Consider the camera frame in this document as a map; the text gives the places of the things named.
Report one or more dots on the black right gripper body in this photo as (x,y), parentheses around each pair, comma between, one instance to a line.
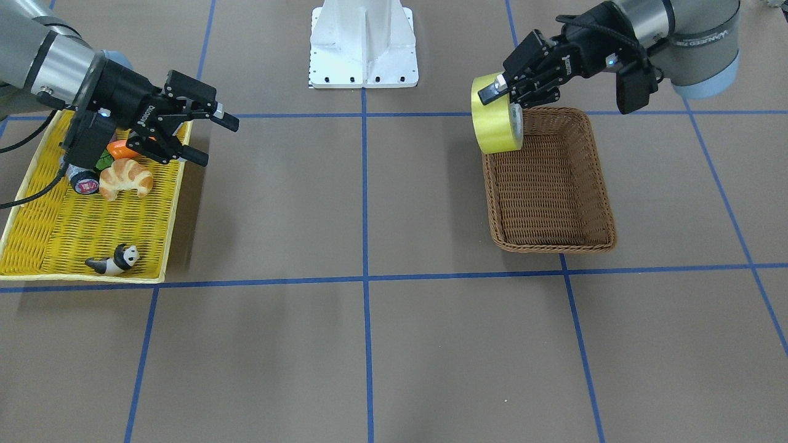
(125,90)

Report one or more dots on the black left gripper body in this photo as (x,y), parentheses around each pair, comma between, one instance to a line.
(577,54)

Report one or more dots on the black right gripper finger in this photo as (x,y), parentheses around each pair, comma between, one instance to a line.
(185,153)
(218,115)

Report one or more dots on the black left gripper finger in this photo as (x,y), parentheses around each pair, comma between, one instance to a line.
(491,92)

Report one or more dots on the yellow tape roll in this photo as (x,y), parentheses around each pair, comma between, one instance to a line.
(498,125)

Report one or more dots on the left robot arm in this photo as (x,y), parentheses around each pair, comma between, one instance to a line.
(693,44)

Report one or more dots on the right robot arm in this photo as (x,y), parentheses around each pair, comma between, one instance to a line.
(46,59)

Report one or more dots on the brown wicker basket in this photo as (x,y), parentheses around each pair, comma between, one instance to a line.
(549,196)

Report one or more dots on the yellow woven basket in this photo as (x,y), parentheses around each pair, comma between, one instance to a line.
(51,237)

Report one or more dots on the orange toy carrot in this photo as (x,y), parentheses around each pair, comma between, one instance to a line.
(114,152)

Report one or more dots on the toy croissant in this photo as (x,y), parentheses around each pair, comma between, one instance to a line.
(125,175)

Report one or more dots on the small black-capped bottle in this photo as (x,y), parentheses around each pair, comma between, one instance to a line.
(82,180)

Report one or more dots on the panda figurine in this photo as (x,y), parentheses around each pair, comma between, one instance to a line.
(123,259)

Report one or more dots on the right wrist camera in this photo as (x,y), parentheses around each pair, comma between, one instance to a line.
(86,138)

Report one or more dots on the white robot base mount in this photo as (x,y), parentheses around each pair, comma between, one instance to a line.
(363,44)

